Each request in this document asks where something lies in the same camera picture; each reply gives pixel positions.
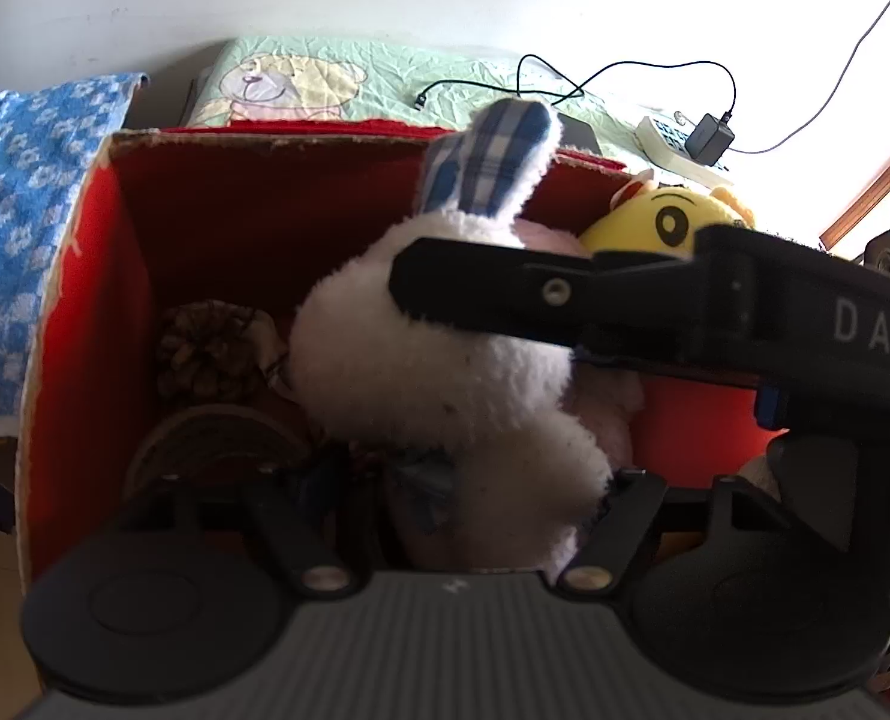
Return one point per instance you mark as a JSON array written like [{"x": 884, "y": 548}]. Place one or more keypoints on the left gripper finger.
[{"x": 609, "y": 552}]

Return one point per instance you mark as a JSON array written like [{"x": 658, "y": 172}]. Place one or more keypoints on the brown bear plush toy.
[{"x": 216, "y": 359}]

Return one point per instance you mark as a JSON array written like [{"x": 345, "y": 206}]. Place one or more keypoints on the red cardboard box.
[{"x": 254, "y": 215}]

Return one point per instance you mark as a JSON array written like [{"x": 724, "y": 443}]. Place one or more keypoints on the black charger adapter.
[{"x": 710, "y": 139}]

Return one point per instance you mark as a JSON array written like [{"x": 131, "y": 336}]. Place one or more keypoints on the white power strip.
[{"x": 663, "y": 142}]

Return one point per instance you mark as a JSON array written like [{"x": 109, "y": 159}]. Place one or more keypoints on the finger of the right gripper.
[{"x": 490, "y": 292}]

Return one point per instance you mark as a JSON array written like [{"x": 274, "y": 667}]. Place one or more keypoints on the white bunny plush toy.
[{"x": 530, "y": 438}]

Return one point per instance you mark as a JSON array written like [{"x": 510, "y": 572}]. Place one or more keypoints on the yellow tiger plush toy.
[{"x": 646, "y": 216}]

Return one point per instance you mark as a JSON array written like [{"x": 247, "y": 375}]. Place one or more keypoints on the black smartphone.
[{"x": 578, "y": 136}]

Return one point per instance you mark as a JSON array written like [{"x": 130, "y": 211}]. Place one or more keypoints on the green cartoon bed sheet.
[{"x": 300, "y": 78}]

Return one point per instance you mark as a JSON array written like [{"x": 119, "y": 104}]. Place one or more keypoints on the blue patterned towel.
[{"x": 48, "y": 140}]

